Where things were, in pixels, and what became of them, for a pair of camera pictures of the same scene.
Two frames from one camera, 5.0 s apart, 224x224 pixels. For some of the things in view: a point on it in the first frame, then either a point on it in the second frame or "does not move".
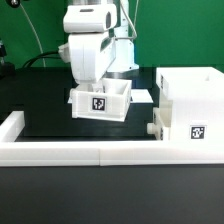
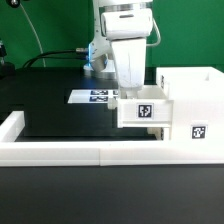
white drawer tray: x=112 y=105 to x=152 y=107
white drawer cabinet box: x=197 y=95 does not move
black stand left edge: x=6 y=68 does not move
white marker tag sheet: x=137 y=96 to x=92 y=96
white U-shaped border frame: x=100 y=153 does not move
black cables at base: x=30 y=60 does not move
